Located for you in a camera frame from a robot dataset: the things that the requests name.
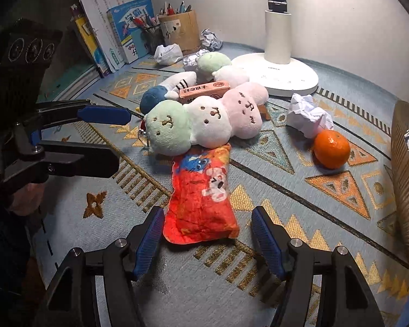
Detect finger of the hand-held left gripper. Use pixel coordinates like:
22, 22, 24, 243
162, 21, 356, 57
37, 142, 120, 178
31, 99, 132, 130

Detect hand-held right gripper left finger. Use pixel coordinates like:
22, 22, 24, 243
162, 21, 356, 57
43, 206, 166, 327

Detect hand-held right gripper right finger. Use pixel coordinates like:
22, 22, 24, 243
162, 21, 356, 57
251, 206, 386, 327

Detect red snack packet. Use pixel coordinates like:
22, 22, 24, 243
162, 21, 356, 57
164, 144, 241, 245

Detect blue and white plush toy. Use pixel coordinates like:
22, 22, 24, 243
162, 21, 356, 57
140, 71, 198, 114

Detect small orange cardboard box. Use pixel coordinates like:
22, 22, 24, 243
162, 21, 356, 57
178, 80, 231, 103

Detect large three-ball dango plush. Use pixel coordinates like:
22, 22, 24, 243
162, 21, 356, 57
140, 82, 271, 157

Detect orange mandarin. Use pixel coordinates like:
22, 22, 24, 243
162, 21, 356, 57
313, 130, 351, 170

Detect small dango plush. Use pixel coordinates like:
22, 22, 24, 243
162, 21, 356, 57
196, 52, 249, 87

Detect woven wicker basket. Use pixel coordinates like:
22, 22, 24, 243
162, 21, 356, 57
391, 100, 409, 273

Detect blue patterned table mat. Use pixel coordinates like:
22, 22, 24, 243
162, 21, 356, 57
37, 41, 409, 327

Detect stack of green books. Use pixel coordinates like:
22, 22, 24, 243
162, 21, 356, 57
37, 62, 99, 103

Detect yellow and purple book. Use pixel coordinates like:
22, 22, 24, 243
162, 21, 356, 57
71, 4, 110, 77

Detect blue cover book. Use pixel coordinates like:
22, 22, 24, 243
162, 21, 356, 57
106, 0, 155, 65

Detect black mesh pen holder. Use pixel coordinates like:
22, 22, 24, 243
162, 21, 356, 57
141, 24, 164, 55

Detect bunch of pens in mesh holder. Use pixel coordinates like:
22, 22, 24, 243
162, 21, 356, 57
130, 12, 161, 33

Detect upright books and folders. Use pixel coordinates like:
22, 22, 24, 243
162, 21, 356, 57
79, 0, 145, 72

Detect cardboard pen holder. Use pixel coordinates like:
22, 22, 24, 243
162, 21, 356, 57
158, 10, 202, 57

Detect bunch of pens in wooden holder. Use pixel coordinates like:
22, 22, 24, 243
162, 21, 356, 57
158, 1, 192, 17

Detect white desk lamp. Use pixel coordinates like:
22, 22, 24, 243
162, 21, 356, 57
230, 0, 319, 98

